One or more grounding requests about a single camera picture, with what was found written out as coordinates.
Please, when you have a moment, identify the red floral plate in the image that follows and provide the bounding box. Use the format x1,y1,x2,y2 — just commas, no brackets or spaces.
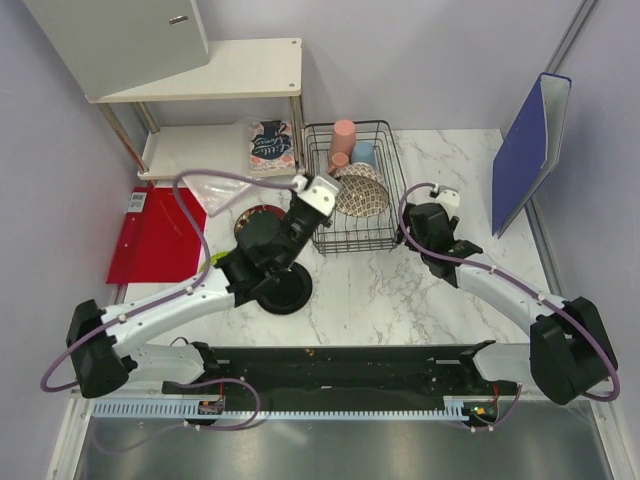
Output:
234,204,286,238

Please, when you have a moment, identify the patterned bowl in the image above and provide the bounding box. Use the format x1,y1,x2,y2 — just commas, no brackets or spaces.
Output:
334,163,390,218

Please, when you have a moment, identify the black wire dish rack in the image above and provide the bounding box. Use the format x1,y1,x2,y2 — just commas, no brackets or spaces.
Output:
312,120,406,255

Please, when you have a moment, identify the black plate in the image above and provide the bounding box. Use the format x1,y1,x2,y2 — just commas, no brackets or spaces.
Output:
257,263,313,315

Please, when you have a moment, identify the green plate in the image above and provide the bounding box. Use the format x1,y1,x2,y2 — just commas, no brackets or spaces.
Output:
198,251,229,273

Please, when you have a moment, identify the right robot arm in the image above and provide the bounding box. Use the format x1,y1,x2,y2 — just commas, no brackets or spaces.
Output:
399,202,621,405

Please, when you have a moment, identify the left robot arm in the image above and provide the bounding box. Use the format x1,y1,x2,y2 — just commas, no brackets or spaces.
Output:
66,187,336,398

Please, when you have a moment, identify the pink mug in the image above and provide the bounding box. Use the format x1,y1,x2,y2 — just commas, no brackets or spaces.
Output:
327,152,350,175

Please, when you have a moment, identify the blue cup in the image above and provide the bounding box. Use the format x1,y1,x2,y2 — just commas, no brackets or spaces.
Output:
350,141,377,169

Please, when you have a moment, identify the book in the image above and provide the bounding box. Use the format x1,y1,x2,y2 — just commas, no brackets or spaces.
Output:
248,120,297,178

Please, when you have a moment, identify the tall pink cup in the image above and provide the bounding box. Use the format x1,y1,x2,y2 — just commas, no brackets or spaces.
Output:
329,119,356,157

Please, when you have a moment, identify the clear plastic bag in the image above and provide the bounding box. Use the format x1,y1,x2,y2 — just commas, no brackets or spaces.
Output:
182,175,253,217

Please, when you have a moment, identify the blue binder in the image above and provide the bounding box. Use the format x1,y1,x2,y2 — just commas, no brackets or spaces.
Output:
491,72,572,237

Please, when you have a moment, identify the white two-tier shelf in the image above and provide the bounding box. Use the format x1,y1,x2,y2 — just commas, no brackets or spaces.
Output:
94,38,304,181

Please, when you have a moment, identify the red folder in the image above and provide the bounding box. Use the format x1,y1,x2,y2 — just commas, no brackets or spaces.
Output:
106,186,201,285

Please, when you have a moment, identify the grey cabinet door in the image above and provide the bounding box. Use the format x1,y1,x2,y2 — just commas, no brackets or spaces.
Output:
25,0,210,101

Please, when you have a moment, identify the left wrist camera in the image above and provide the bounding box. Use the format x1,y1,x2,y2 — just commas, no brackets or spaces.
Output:
293,173,342,217

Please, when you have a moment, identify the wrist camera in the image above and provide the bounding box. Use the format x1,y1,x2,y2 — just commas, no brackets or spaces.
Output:
293,173,342,217
429,184,460,210

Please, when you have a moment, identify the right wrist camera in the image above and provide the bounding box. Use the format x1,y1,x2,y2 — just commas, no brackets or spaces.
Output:
429,184,460,210

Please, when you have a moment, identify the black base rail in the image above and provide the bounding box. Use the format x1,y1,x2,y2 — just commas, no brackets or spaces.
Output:
187,345,517,409

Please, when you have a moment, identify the white cable duct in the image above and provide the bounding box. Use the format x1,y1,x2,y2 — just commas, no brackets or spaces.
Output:
91,397,498,422

